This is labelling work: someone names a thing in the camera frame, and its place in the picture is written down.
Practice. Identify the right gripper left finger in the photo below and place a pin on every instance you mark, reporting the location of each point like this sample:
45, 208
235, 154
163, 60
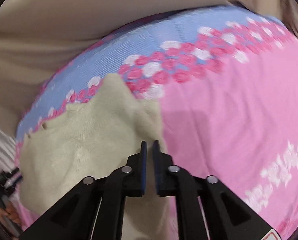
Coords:
94, 208

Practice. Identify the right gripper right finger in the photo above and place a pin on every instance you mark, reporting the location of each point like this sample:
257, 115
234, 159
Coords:
206, 208

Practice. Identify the beige heart-pattern knit sweater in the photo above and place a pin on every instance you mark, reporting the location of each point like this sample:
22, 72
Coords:
88, 139

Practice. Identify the person's hand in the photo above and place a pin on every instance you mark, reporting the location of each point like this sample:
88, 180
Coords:
11, 213

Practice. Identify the white satin curtain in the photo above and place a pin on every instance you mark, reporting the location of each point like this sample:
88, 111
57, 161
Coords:
7, 152

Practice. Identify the pink floral bed sheet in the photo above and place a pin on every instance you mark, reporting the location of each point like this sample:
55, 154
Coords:
226, 80

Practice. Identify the beige curtain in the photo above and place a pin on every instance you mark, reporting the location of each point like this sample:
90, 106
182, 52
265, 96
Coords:
37, 37

